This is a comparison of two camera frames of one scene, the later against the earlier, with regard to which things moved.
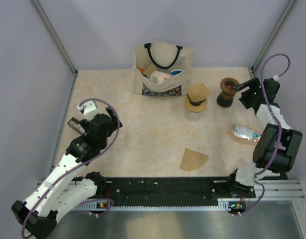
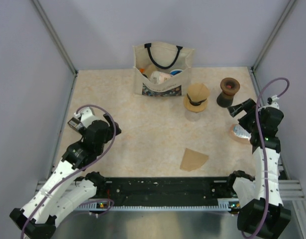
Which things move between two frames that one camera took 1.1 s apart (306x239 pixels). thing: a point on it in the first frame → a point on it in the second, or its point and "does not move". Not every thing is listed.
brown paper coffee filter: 198,92 does not move
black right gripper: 244,100 → 249,106
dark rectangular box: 76,125 does not move
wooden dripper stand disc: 194,108 does not move
